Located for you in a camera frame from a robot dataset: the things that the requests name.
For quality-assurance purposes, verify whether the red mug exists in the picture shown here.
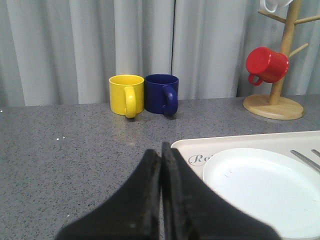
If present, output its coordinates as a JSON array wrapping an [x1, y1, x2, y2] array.
[[245, 46, 289, 86]]

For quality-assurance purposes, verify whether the white mug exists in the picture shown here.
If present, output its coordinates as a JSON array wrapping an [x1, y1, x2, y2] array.
[[259, 0, 293, 13]]

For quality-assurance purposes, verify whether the grey curtain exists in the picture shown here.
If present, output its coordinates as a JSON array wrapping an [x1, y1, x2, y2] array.
[[0, 0, 320, 107]]

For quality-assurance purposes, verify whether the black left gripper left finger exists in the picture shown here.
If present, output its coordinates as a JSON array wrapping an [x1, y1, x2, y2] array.
[[54, 148, 161, 240]]

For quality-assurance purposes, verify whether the dark blue mug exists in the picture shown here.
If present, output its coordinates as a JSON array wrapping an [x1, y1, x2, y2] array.
[[144, 74, 179, 116]]

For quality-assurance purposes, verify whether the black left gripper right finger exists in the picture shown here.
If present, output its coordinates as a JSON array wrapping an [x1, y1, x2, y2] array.
[[161, 142, 280, 240]]

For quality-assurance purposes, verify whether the white round plate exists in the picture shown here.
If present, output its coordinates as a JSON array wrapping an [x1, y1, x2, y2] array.
[[202, 148, 320, 240]]

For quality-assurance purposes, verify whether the cream rabbit serving tray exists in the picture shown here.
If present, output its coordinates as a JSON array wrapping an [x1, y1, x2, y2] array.
[[172, 131, 320, 180]]

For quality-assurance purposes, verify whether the silver chopstick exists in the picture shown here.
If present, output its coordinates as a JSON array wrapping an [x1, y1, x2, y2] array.
[[311, 149, 320, 157]]

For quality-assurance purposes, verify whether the wooden mug tree stand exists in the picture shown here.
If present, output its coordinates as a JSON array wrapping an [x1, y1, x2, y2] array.
[[243, 0, 320, 120]]

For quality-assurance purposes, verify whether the silver fork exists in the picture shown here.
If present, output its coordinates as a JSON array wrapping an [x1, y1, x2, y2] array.
[[290, 149, 320, 173]]

